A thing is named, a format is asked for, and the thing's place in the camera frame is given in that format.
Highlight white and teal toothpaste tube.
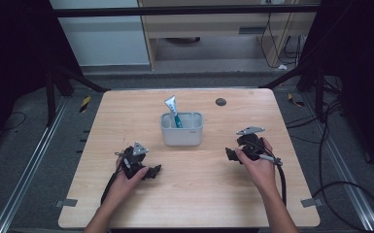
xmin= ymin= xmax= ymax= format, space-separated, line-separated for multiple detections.
xmin=163 ymin=94 xmax=185 ymax=129

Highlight white cabinet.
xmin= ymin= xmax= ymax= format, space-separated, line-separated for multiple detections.
xmin=50 ymin=0 xmax=151 ymax=68

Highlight person's right hand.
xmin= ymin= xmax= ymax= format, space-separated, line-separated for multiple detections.
xmin=234 ymin=137 xmax=278 ymax=196

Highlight yellow and black tape strip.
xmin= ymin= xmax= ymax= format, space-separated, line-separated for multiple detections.
xmin=287 ymin=92 xmax=306 ymax=108
xmin=79 ymin=95 xmax=92 ymax=114

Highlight grey tape piece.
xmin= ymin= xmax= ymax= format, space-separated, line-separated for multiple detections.
xmin=54 ymin=198 xmax=79 ymax=209
xmin=299 ymin=197 xmax=323 ymax=209

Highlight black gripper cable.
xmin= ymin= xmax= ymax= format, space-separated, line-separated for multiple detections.
xmin=246 ymin=139 xmax=289 ymax=208
xmin=99 ymin=151 xmax=132 ymax=207

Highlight light wooden desk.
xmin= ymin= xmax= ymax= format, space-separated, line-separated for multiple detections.
xmin=137 ymin=0 xmax=322 ymax=71

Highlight black horizontal frame bar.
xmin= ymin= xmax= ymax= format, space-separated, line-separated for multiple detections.
xmin=50 ymin=4 xmax=323 ymax=18

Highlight person's left hand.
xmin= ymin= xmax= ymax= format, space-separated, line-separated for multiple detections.
xmin=104 ymin=154 xmax=151 ymax=216

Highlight thin black floor cable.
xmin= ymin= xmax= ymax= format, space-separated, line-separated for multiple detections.
xmin=0 ymin=111 xmax=27 ymax=132

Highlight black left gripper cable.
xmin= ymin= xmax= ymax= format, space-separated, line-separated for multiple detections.
xmin=99 ymin=151 xmax=132 ymax=207

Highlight aluminium floor rail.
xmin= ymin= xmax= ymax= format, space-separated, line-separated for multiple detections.
xmin=0 ymin=96 xmax=70 ymax=233
xmin=303 ymin=92 xmax=374 ymax=233

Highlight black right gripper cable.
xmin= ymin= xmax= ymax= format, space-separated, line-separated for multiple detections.
xmin=246 ymin=139 xmax=289 ymax=208

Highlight black hanging desk cables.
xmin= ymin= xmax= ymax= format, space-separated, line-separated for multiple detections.
xmin=259 ymin=12 xmax=303 ymax=69

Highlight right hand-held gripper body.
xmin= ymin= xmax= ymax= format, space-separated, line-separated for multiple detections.
xmin=234 ymin=125 xmax=267 ymax=162

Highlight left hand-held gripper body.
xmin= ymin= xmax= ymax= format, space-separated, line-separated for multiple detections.
xmin=114 ymin=141 xmax=151 ymax=181

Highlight black metal stand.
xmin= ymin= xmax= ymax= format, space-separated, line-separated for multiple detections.
xmin=258 ymin=60 xmax=326 ymax=123
xmin=44 ymin=60 xmax=111 ymax=128

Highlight dark curtain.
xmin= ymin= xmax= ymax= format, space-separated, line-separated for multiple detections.
xmin=304 ymin=0 xmax=374 ymax=181
xmin=0 ymin=0 xmax=56 ymax=154

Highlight black floor cable loop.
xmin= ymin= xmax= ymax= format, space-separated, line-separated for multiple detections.
xmin=285 ymin=98 xmax=374 ymax=233

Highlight grey plastic holder box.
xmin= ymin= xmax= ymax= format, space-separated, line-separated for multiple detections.
xmin=159 ymin=111 xmax=205 ymax=148

